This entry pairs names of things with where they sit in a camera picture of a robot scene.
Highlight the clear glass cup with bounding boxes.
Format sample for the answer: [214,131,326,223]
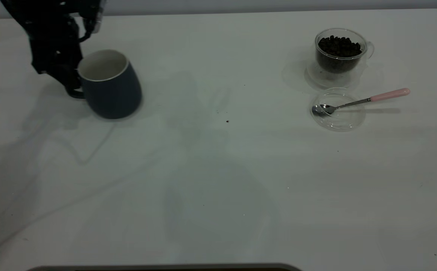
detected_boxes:
[306,28,375,91]

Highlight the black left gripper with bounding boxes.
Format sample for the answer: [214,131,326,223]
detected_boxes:
[28,15,84,91]

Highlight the clear round glass dish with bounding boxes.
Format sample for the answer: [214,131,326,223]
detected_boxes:
[310,87,366,131]

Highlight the dark grey ceramic mug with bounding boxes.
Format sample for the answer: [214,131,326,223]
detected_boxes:
[67,49,143,120]

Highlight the metal spoon with pink handle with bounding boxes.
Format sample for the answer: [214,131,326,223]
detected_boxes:
[312,88,411,117]

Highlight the dark coffee beans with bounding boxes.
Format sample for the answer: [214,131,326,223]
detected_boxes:
[317,36,362,73]

